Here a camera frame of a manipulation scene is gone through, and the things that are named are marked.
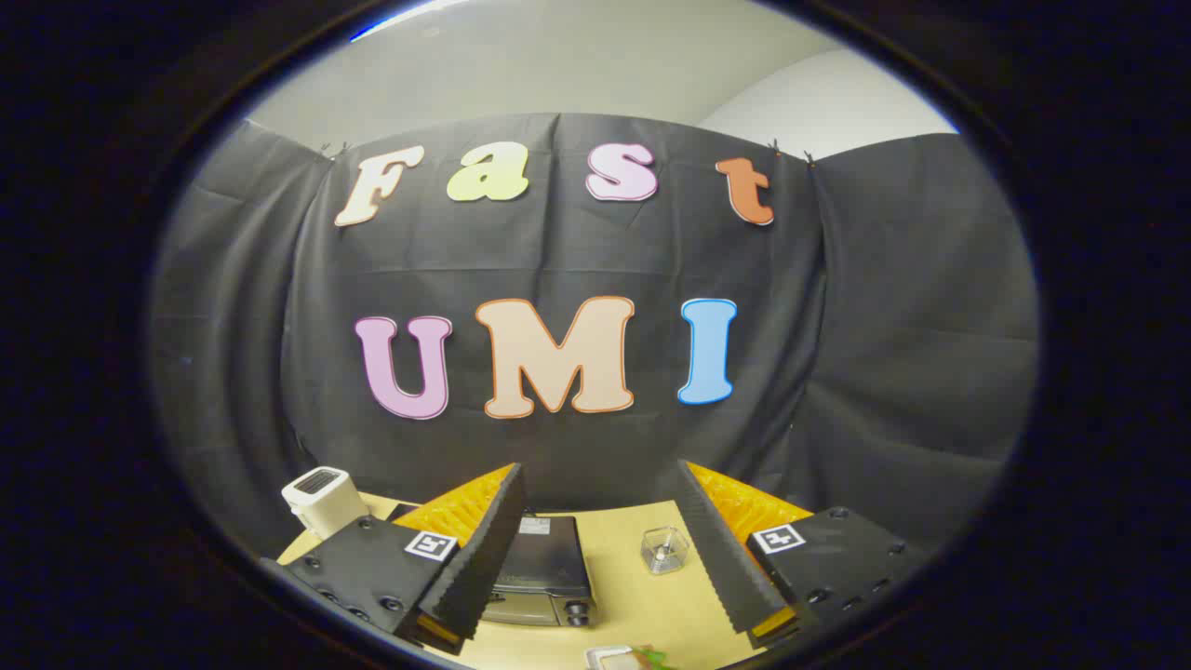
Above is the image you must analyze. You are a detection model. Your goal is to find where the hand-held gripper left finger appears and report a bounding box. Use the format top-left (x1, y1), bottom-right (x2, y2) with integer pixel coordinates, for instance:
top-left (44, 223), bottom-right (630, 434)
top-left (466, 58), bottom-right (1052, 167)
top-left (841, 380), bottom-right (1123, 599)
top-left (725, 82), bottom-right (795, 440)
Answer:
top-left (265, 462), bottom-right (529, 655)

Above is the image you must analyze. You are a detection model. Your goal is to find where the black backdrop cloth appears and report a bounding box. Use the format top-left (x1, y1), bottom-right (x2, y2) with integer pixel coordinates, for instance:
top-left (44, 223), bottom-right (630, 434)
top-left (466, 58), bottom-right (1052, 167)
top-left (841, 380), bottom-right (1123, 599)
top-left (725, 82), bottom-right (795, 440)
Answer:
top-left (149, 114), bottom-right (1040, 559)

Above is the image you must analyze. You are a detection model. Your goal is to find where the white bread toaster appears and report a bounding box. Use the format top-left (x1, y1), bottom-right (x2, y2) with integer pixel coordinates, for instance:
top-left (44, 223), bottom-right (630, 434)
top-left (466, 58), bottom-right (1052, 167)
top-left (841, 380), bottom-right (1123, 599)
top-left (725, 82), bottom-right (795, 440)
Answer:
top-left (282, 467), bottom-right (370, 541)

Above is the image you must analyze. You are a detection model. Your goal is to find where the clear plastic container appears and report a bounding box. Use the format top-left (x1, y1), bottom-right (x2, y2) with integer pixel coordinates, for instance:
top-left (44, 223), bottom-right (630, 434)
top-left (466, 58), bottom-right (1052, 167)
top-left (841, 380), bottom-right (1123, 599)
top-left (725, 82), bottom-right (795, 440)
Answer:
top-left (640, 527), bottom-right (690, 576)

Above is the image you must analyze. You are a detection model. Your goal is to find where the black toaster oven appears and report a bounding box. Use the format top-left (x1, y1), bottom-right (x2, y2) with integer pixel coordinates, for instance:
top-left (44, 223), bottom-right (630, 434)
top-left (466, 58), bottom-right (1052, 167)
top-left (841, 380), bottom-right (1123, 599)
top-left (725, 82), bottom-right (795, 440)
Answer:
top-left (386, 502), bottom-right (598, 627)

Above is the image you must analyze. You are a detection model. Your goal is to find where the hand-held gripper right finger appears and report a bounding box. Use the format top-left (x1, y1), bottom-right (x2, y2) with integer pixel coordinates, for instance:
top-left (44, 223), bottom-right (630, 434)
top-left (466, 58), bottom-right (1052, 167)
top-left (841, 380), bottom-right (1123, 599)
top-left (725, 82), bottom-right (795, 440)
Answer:
top-left (677, 459), bottom-right (933, 650)

